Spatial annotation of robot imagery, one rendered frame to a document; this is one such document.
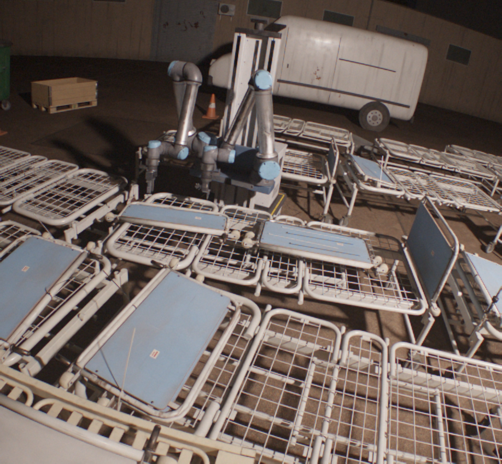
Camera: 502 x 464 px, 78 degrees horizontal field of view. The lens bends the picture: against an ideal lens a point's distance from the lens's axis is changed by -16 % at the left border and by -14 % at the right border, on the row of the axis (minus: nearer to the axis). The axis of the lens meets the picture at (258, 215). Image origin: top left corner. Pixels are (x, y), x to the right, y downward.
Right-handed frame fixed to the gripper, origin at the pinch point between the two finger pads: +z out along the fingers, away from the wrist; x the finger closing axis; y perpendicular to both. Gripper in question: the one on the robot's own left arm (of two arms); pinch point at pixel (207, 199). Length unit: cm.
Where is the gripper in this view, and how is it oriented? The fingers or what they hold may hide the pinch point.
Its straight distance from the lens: 253.3
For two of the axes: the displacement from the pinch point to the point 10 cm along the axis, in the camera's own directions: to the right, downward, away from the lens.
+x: 0.1, 2.7, -9.6
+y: -9.9, -1.3, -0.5
